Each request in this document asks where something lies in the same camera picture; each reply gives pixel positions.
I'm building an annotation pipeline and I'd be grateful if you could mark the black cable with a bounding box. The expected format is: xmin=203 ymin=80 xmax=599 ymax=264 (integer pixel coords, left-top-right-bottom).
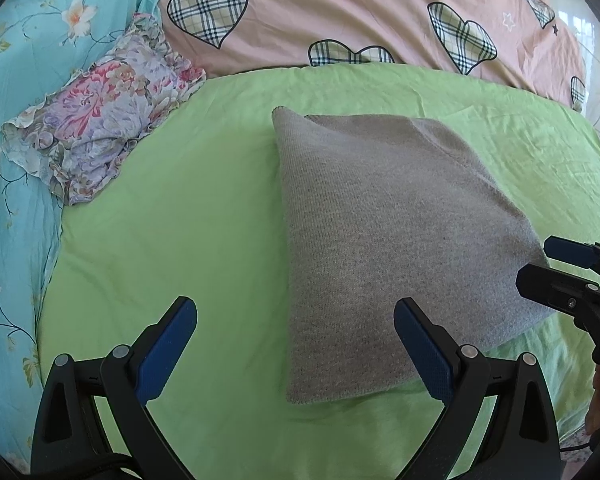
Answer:
xmin=559 ymin=437 xmax=600 ymax=455

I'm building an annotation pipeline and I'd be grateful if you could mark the pink quilt with plaid hearts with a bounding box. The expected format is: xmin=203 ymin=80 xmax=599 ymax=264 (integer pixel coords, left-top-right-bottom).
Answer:
xmin=157 ymin=0 xmax=588 ymax=111

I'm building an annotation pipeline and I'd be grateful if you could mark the turquoise floral bed cover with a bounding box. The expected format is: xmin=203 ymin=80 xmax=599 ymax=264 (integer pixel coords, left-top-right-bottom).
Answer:
xmin=0 ymin=0 xmax=181 ymax=476

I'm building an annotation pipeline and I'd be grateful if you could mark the grey knit sweater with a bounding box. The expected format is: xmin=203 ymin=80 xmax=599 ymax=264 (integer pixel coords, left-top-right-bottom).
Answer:
xmin=271 ymin=106 xmax=556 ymax=406

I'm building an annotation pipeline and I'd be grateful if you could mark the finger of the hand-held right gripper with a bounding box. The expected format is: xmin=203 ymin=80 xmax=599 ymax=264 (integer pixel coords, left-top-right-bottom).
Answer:
xmin=516 ymin=263 xmax=600 ymax=322
xmin=543 ymin=236 xmax=600 ymax=281

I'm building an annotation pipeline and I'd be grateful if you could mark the floral ruffled pillow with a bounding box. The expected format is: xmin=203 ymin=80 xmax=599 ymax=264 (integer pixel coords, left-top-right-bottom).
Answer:
xmin=1 ymin=12 xmax=207 ymax=206

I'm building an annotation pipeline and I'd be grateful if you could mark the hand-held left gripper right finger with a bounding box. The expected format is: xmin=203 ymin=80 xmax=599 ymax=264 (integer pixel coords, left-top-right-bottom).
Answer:
xmin=394 ymin=297 xmax=561 ymax=480

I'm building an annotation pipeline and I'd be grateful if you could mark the green bed sheet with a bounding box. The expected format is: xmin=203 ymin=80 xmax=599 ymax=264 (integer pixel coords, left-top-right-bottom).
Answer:
xmin=35 ymin=62 xmax=600 ymax=480

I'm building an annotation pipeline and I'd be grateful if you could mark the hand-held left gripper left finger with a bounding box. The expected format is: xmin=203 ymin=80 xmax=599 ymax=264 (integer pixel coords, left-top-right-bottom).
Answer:
xmin=30 ymin=296 xmax=197 ymax=480

